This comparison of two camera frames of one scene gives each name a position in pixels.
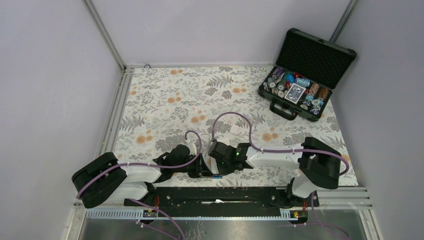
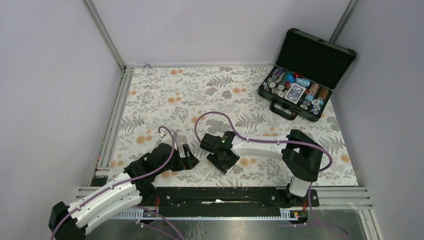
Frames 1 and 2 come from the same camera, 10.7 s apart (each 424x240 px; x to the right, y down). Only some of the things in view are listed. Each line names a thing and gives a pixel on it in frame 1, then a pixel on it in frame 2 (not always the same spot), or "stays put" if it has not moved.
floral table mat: (207, 126) stays put
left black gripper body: (194, 168) to (177, 163)
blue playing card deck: (295, 93) stays put
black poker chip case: (308, 68) stays put
